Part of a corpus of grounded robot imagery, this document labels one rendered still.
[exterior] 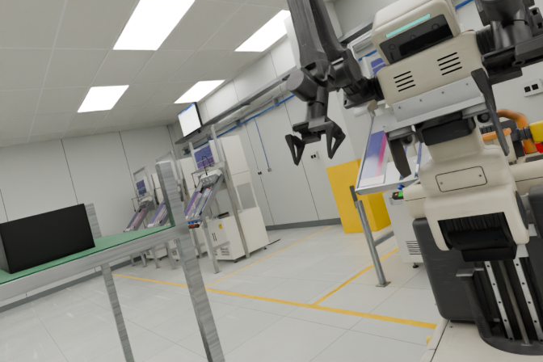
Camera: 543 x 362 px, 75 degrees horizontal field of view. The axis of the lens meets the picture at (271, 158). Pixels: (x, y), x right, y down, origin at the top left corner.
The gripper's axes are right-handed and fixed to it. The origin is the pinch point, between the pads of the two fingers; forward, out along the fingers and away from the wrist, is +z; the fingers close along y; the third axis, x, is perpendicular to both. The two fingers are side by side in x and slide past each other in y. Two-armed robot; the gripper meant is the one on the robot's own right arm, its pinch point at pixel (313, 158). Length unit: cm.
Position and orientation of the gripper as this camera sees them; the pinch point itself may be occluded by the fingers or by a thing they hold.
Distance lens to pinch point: 86.2
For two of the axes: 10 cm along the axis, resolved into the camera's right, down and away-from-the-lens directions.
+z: -1.2, 9.0, -4.1
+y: 7.8, -1.7, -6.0
